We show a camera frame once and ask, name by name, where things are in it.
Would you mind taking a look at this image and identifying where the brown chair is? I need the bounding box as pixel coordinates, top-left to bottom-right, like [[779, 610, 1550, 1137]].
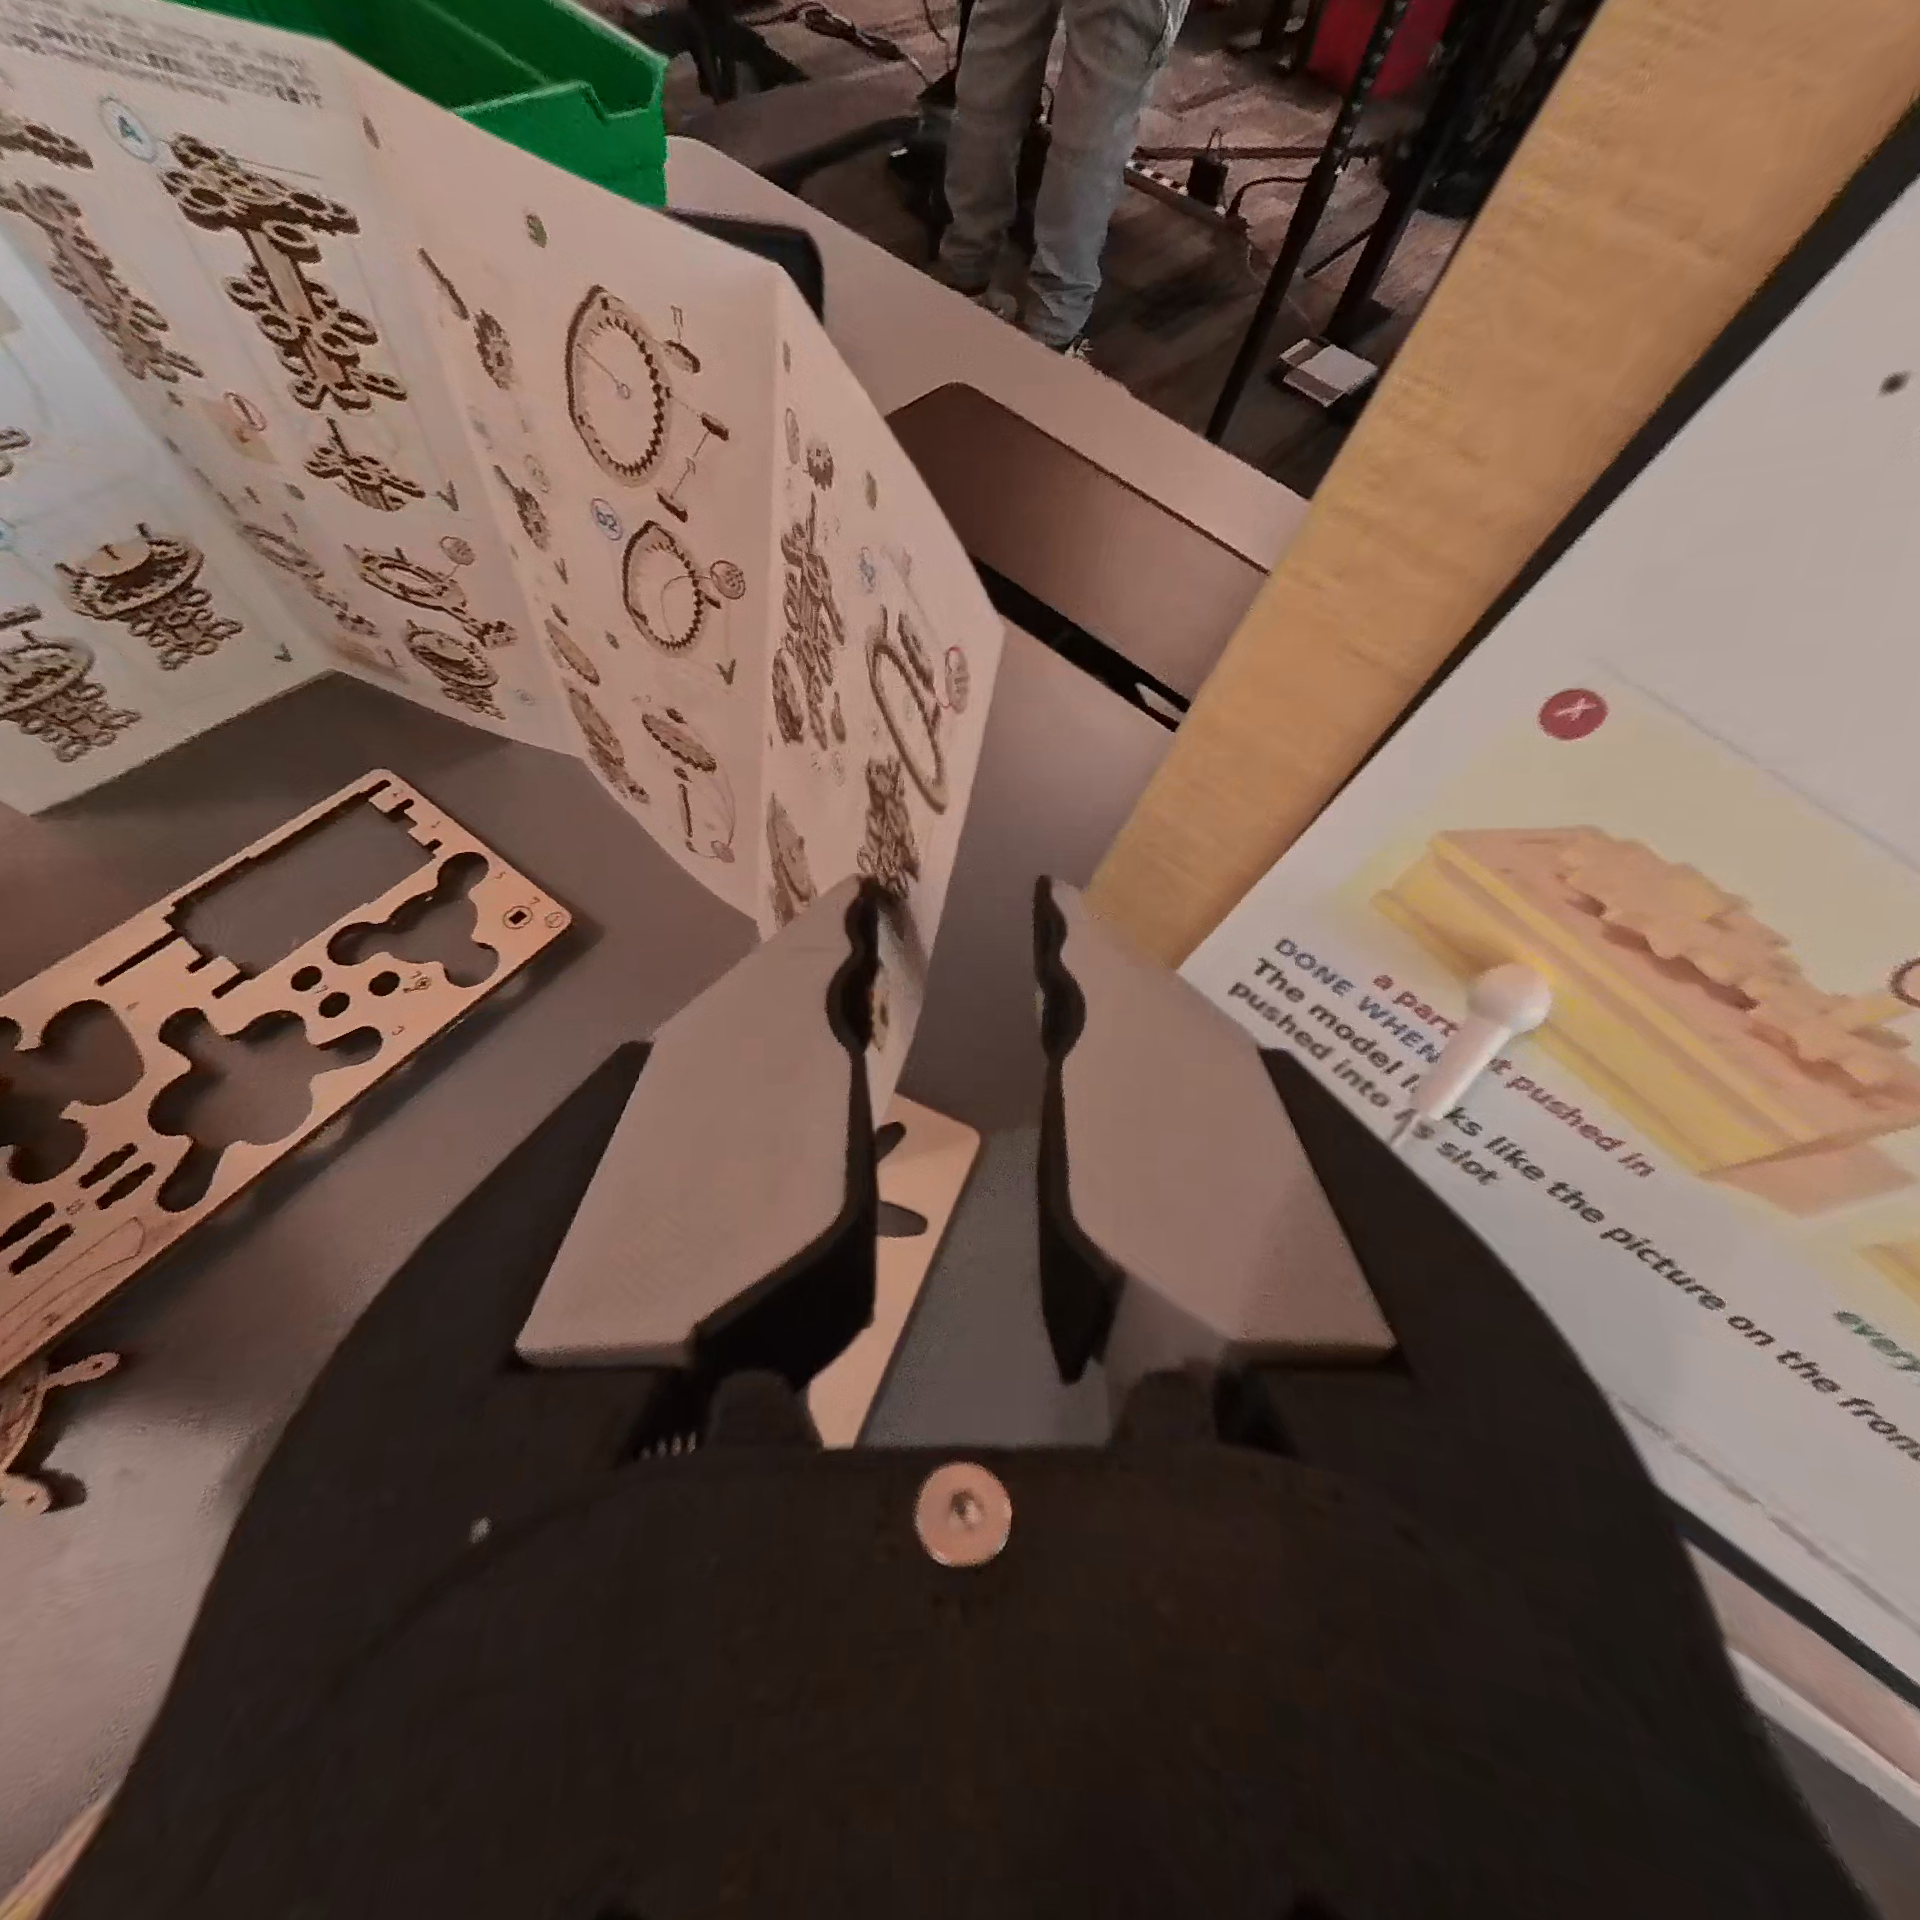
[[884, 382, 1310, 706]]

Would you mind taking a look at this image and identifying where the green plastic bin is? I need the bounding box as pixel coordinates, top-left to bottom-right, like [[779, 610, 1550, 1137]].
[[165, 0, 670, 213]]

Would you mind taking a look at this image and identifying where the wooden sheet with cutouts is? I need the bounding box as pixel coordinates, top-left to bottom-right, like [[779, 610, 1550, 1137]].
[[0, 767, 577, 1383]]

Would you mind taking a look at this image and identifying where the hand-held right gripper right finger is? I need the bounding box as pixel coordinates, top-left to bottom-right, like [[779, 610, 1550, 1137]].
[[1032, 873, 1401, 1390]]

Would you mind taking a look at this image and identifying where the wooden gear model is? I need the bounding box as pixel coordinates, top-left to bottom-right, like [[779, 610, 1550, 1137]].
[[0, 1342, 126, 1517]]

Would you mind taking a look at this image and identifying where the black metal stand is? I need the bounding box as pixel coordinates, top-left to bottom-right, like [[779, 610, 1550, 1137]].
[[1208, 0, 1450, 441]]

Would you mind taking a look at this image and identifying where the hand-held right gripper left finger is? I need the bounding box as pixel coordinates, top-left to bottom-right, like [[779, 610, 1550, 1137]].
[[516, 873, 886, 1413]]

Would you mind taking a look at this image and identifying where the wooden book stand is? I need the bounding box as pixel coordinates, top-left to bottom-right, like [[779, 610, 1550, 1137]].
[[1089, 0, 1920, 1846]]

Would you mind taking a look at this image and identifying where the folded instruction leaflet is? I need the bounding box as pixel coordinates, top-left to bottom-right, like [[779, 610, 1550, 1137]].
[[0, 0, 1009, 962]]

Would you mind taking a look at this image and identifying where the printed instruction page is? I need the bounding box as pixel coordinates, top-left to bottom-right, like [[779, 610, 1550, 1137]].
[[1177, 195, 1920, 1667]]

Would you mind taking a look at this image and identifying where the wavy wooden sheet fragment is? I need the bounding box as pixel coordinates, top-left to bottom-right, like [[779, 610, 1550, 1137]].
[[809, 1095, 985, 1450]]

